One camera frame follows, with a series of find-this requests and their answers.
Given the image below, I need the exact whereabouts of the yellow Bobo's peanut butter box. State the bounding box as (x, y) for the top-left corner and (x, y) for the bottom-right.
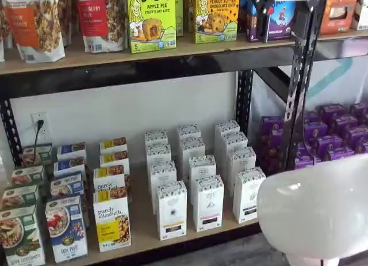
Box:
(195, 0), (240, 44)
(183, 0), (198, 33)

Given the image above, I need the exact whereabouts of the black plug with cable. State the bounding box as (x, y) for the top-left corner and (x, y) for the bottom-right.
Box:
(33, 119), (44, 163)

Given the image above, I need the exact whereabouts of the white box green strip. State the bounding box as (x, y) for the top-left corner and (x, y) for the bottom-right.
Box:
(221, 132), (248, 164)
(227, 146), (256, 197)
(232, 167), (267, 224)
(214, 120), (241, 151)

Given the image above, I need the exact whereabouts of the yellow label granola box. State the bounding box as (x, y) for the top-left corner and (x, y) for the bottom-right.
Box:
(99, 151), (130, 170)
(93, 191), (132, 253)
(99, 137), (128, 155)
(93, 165), (128, 195)

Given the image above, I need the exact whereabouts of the white snack box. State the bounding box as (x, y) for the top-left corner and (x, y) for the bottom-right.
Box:
(352, 0), (368, 31)

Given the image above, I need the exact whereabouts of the wooden shelf board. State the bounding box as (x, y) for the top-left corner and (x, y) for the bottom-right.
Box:
(43, 162), (261, 264)
(0, 28), (368, 75)

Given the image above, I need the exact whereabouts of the white granola bag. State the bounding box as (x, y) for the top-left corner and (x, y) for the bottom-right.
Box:
(57, 0), (79, 47)
(0, 6), (13, 62)

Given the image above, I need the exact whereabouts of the blue flax oatmeal box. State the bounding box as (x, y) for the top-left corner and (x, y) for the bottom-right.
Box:
(56, 142), (87, 162)
(53, 157), (86, 178)
(50, 173), (85, 199)
(45, 195), (89, 263)

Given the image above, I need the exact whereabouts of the white box yellow strip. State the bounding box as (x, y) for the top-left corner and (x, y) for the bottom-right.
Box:
(144, 130), (169, 147)
(149, 161), (178, 215)
(145, 143), (172, 169)
(156, 181), (188, 241)

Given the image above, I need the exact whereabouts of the orange label granola bag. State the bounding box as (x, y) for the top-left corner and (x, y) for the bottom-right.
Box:
(0, 0), (66, 62)

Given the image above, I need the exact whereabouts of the green oatmeal box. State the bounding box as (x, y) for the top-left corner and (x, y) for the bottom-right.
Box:
(11, 165), (45, 187)
(0, 184), (40, 212)
(0, 205), (46, 266)
(22, 144), (53, 166)

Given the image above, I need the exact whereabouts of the white box pink strip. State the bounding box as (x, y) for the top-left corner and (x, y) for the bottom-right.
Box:
(189, 155), (217, 187)
(177, 124), (202, 143)
(192, 175), (225, 232)
(180, 138), (206, 177)

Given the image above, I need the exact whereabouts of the red label granola bag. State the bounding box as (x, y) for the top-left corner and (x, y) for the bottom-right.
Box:
(75, 0), (129, 53)

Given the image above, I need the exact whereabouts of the green Bobo's apple pie box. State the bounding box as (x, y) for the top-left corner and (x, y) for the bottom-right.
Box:
(126, 0), (177, 54)
(175, 0), (184, 37)

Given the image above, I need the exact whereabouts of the orange snack box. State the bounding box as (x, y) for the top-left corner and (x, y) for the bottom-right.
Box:
(319, 0), (359, 35)

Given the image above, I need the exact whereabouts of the black metal shelf frame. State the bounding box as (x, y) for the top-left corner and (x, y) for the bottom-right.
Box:
(0, 0), (368, 266)

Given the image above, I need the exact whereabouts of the white wall outlet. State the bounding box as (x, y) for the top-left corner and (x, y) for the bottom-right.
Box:
(30, 112), (48, 140)

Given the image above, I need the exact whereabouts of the blue purple snack bar box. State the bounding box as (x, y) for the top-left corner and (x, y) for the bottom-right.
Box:
(239, 0), (297, 43)

